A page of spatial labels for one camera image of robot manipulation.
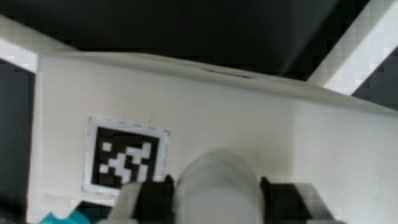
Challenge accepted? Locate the white cabinet body box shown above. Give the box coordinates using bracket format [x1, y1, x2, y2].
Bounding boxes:
[26, 52, 398, 224]

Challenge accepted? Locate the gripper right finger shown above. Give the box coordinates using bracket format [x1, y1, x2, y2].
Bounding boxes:
[259, 178, 333, 224]

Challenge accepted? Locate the white fence bar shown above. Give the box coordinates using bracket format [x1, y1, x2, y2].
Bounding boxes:
[307, 0, 398, 95]
[0, 15, 74, 73]

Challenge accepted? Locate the white front fence bar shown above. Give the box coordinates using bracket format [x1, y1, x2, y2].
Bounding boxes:
[0, 15, 74, 73]

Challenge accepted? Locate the white right fence bar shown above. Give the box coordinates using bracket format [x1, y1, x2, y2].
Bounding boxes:
[307, 0, 398, 95]

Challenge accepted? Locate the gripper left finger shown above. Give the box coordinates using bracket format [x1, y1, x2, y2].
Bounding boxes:
[111, 176, 173, 224]

